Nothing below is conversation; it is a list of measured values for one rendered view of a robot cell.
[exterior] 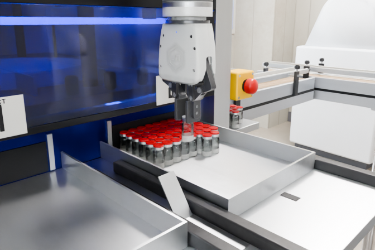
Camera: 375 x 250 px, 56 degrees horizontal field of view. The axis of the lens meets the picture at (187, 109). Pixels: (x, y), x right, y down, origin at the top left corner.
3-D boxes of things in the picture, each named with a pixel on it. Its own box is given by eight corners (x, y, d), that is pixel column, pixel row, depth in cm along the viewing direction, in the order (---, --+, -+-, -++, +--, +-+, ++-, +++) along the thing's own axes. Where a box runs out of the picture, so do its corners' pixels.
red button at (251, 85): (238, 94, 90) (239, 78, 89) (247, 91, 93) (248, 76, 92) (250, 96, 87) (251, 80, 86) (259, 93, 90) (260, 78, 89)
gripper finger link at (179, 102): (164, 81, 64) (165, 117, 65) (177, 83, 61) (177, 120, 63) (177, 80, 66) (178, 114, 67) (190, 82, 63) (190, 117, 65)
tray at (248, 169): (100, 157, 73) (99, 141, 72) (189, 130, 91) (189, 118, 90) (227, 221, 50) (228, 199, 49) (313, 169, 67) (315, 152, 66)
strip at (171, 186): (158, 213, 52) (157, 176, 50) (173, 205, 54) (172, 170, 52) (234, 256, 42) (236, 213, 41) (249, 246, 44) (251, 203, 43)
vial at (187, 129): (179, 140, 64) (178, 118, 63) (187, 137, 66) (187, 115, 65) (187, 143, 63) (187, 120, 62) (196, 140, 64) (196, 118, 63)
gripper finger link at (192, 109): (184, 85, 60) (184, 123, 62) (198, 87, 58) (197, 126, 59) (197, 83, 62) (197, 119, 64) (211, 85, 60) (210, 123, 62)
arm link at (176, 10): (150, 1, 59) (150, 20, 59) (187, -1, 53) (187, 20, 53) (186, 3, 64) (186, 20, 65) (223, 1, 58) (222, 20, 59)
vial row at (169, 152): (150, 167, 68) (150, 144, 67) (212, 144, 80) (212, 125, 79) (158, 170, 66) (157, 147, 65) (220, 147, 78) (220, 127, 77)
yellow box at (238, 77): (215, 97, 94) (215, 70, 92) (232, 93, 99) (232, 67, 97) (238, 101, 88) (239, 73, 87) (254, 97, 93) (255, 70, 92)
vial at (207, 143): (199, 154, 74) (199, 134, 73) (206, 152, 75) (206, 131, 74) (207, 157, 72) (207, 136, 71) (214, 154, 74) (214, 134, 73)
